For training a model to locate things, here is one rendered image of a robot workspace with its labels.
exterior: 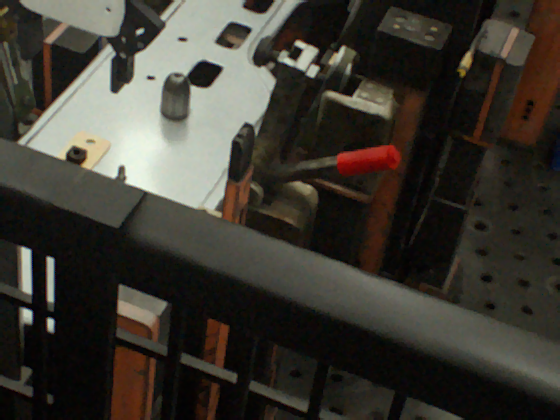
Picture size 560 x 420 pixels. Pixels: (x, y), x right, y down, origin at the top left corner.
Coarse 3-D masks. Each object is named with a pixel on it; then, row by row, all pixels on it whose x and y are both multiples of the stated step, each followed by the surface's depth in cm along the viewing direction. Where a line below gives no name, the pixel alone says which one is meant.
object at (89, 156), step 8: (80, 136) 121; (88, 136) 121; (96, 136) 122; (72, 144) 120; (80, 144) 120; (96, 144) 121; (104, 144) 121; (64, 152) 119; (72, 152) 118; (80, 152) 118; (88, 152) 120; (96, 152) 120; (104, 152) 120; (72, 160) 118; (80, 160) 118; (88, 160) 119; (96, 160) 119
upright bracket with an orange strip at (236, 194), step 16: (240, 128) 95; (240, 144) 94; (240, 160) 95; (240, 176) 96; (224, 192) 97; (240, 192) 97; (224, 208) 99; (240, 208) 99; (208, 320) 108; (208, 336) 110; (224, 336) 112; (208, 352) 111; (224, 352) 115; (208, 384) 114; (208, 400) 116; (208, 416) 118
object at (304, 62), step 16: (256, 48) 100; (272, 48) 101; (304, 48) 101; (256, 64) 101; (288, 64) 99; (304, 64) 99; (288, 80) 100; (304, 80) 101; (320, 80) 101; (272, 96) 102; (288, 96) 101; (272, 112) 103; (288, 112) 102; (272, 128) 104; (288, 128) 107; (256, 144) 106; (272, 144) 105; (256, 160) 107; (272, 160) 107; (256, 176) 108
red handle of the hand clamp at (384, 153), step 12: (348, 156) 105; (360, 156) 104; (372, 156) 103; (384, 156) 103; (396, 156) 103; (276, 168) 109; (288, 168) 108; (300, 168) 107; (312, 168) 107; (324, 168) 106; (336, 168) 105; (348, 168) 105; (360, 168) 104; (372, 168) 104; (384, 168) 103; (276, 180) 109; (288, 180) 109; (300, 180) 108
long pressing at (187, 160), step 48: (192, 0) 142; (240, 0) 144; (288, 0) 144; (336, 0) 148; (192, 48) 135; (240, 48) 137; (96, 96) 127; (144, 96) 128; (192, 96) 129; (240, 96) 130; (48, 144) 120; (144, 144) 122; (192, 144) 123; (192, 192) 118; (48, 288) 106
